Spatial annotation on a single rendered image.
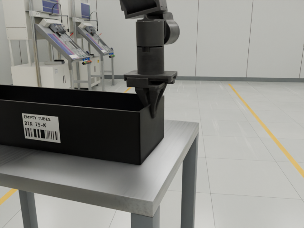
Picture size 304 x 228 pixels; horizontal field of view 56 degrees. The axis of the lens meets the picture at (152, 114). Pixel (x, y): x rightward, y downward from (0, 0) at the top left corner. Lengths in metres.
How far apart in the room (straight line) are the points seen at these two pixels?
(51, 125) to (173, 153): 0.28
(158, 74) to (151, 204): 0.25
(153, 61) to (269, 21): 6.69
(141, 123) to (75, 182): 0.16
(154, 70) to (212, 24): 6.45
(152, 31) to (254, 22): 6.61
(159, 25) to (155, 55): 0.06
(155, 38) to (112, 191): 0.30
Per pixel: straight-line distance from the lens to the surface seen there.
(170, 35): 0.63
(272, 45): 7.24
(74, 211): 1.92
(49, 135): 0.67
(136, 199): 0.48
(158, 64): 0.58
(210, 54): 7.02
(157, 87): 0.57
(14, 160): 0.67
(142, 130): 0.57
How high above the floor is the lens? 1.05
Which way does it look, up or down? 15 degrees down
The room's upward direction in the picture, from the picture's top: straight up
